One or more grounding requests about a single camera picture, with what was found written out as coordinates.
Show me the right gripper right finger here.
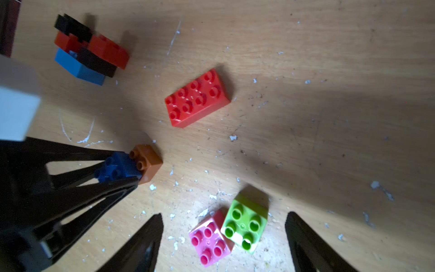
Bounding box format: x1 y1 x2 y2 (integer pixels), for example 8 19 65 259
285 211 356 272

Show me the blue square lego brick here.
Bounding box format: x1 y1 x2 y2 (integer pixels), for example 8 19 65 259
94 152 142 182

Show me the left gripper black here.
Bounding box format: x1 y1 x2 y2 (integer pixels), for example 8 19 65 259
1 137 139 272

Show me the black lego brick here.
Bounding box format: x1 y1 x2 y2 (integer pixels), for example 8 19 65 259
54 14 92 43
77 48 117 78

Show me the orange brown lego brick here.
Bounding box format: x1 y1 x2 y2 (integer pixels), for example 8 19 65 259
129 145 163 185

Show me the light blue long lego brick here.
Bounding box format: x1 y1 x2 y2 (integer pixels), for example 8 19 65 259
55 48 105 86

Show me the red lego brick small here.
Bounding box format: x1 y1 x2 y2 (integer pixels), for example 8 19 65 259
54 31 88 54

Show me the green square lego brick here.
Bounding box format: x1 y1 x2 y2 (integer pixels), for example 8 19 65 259
220 193 268 254

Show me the pink square lego brick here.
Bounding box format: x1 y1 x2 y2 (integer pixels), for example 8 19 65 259
189 209 234 267

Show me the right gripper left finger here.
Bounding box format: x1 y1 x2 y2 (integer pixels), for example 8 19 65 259
99 213 164 272

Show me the red orange lego brick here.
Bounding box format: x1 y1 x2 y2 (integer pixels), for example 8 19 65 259
88 34 129 70

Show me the red long lego brick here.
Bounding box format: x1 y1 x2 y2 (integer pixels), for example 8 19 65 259
164 69 230 128

